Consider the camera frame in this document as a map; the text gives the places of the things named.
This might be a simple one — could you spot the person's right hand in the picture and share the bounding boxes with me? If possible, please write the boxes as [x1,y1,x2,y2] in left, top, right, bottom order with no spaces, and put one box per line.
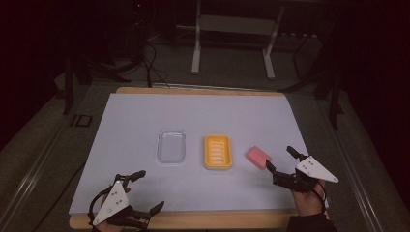
[291,180,328,218]

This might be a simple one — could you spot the black floor cables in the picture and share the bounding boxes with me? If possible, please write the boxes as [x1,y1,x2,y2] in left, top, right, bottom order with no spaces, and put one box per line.
[138,35,171,89]

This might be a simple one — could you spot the yellow soap dish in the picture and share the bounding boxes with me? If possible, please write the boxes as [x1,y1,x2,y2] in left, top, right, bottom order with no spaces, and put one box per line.
[203,133,234,170]

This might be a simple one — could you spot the white metal stand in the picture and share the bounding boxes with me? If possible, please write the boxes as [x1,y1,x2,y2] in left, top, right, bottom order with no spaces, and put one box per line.
[190,0,286,80]

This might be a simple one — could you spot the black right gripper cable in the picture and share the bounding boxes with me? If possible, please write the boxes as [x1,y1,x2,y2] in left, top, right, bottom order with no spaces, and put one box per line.
[310,188,328,215]

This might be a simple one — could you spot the pink soap bar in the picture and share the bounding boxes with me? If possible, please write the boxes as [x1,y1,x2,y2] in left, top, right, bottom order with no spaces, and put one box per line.
[246,145,273,170]

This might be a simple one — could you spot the person's left hand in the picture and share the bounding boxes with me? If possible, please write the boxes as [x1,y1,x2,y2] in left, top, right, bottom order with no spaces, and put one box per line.
[95,216,143,232]

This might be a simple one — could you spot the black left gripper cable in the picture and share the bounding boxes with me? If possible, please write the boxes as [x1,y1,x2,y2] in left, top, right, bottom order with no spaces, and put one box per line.
[87,188,112,224]

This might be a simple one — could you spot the black stand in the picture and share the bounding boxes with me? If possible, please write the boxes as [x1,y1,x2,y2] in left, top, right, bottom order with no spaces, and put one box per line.
[279,35,345,131]

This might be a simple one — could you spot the clear plastic lid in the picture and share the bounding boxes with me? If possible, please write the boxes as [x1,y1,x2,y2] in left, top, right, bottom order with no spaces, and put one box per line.
[157,129,188,164]

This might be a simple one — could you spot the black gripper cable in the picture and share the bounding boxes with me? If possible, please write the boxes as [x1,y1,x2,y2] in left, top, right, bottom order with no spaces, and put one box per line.
[87,188,112,224]
[310,188,328,215]

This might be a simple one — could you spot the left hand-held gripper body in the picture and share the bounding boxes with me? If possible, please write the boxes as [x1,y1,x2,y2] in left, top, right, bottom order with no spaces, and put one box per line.
[88,173,153,232]

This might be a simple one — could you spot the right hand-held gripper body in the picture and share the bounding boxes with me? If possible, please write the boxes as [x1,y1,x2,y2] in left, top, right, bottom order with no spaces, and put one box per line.
[272,155,339,194]

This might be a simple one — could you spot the white table mat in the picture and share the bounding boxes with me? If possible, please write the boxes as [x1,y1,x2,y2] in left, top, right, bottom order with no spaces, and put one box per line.
[69,92,329,215]

